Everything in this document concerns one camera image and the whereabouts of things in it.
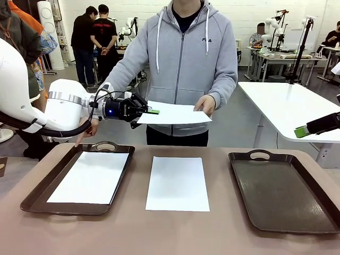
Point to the white round fan base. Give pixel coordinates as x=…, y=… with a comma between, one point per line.
x=5, y=135

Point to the man in black jacket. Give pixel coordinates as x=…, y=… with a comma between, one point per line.
x=82, y=34

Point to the brown wooden board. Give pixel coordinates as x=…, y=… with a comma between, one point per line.
x=3, y=166

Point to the white standing air conditioner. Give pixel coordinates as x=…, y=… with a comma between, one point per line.
x=50, y=32

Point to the man in black red-print tee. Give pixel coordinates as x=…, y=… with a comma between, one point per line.
x=103, y=32

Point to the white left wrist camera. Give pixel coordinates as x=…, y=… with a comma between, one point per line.
x=106, y=87

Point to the dark brown plastic tray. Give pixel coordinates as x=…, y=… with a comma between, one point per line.
x=66, y=208
x=279, y=191

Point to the seated person in black mask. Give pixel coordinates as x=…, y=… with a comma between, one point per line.
x=333, y=37

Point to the person's right forearm grey sleeve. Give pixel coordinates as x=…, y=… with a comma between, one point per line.
x=122, y=75

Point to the grey background desk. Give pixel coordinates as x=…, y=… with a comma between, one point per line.
x=281, y=59

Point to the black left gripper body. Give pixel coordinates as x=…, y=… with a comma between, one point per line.
x=119, y=110

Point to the black tripod stand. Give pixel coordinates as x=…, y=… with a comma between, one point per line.
x=301, y=53

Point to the white A4 paper sheet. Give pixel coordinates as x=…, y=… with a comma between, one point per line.
x=87, y=178
x=175, y=114

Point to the person's left forearm grey sleeve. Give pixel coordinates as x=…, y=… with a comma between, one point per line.
x=225, y=90

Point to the person's left hand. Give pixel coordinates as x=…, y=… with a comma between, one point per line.
x=207, y=104

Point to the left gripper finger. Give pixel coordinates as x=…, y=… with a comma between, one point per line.
x=133, y=125
x=154, y=112

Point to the person's right hand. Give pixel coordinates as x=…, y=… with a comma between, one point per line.
x=90, y=128

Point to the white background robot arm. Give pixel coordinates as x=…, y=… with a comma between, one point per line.
x=128, y=26
x=271, y=25

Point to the white table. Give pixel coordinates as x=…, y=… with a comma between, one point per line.
x=279, y=106

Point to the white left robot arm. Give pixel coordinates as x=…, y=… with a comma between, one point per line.
x=63, y=106

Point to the seated person with blurred face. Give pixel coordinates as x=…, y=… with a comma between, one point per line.
x=257, y=38

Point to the person in grey hoodie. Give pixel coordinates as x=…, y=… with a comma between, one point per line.
x=183, y=66

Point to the white A4 paper stack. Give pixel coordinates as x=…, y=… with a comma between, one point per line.
x=178, y=186

